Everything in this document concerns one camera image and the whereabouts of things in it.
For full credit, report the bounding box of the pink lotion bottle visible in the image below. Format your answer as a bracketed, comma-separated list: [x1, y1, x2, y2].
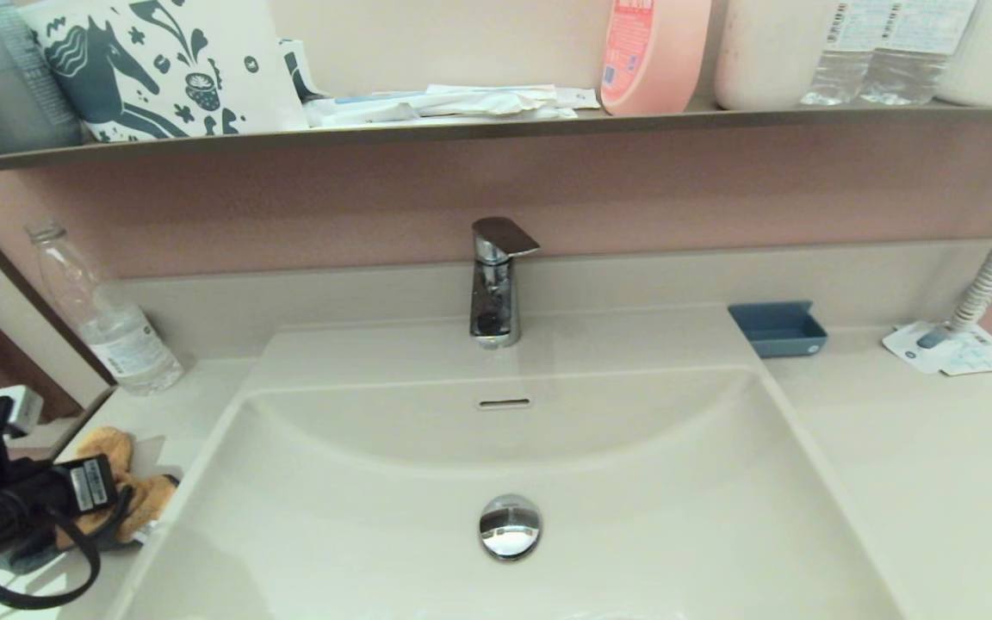
[599, 0, 712, 116]

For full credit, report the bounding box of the crumpled white wrapper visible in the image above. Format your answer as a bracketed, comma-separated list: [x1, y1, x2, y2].
[418, 84, 579, 121]

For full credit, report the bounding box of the chrome sink faucet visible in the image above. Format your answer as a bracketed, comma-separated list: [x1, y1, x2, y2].
[468, 217, 542, 350]

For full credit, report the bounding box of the brown wall shelf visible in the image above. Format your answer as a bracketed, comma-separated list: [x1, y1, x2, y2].
[0, 103, 992, 178]

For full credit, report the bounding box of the small patterned white pouch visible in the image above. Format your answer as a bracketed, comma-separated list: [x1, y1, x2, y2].
[279, 38, 332, 102]

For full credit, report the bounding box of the white horse print bag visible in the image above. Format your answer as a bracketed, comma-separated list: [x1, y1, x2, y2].
[18, 0, 309, 142]

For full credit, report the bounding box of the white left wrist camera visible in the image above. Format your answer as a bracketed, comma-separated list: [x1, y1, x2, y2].
[0, 386, 46, 437]

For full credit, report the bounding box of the blue soap dish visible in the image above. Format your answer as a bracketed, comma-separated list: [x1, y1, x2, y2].
[727, 301, 829, 359]

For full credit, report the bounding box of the white tube packet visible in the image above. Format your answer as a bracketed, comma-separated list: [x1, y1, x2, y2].
[305, 91, 428, 128]

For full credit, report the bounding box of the white printed paper packet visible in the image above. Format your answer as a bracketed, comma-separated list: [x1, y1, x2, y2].
[882, 321, 992, 376]

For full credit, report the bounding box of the white ceramic sink basin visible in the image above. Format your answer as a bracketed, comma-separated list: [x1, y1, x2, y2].
[104, 308, 910, 620]

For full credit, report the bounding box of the white round container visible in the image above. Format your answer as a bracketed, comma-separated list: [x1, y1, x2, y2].
[713, 0, 841, 111]

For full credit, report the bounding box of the chrome drain stopper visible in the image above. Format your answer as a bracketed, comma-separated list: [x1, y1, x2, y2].
[477, 494, 543, 562]

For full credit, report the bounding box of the clear labelled water bottle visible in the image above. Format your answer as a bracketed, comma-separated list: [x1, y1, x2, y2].
[802, 0, 884, 107]
[859, 0, 977, 106]

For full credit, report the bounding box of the clear plastic water bottle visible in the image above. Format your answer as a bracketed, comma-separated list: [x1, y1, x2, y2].
[27, 222, 184, 397]

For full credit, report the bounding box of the orange cleaning cloth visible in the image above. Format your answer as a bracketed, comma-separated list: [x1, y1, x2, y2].
[55, 426, 180, 549]

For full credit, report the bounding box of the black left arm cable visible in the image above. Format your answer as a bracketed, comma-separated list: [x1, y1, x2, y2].
[0, 487, 133, 611]

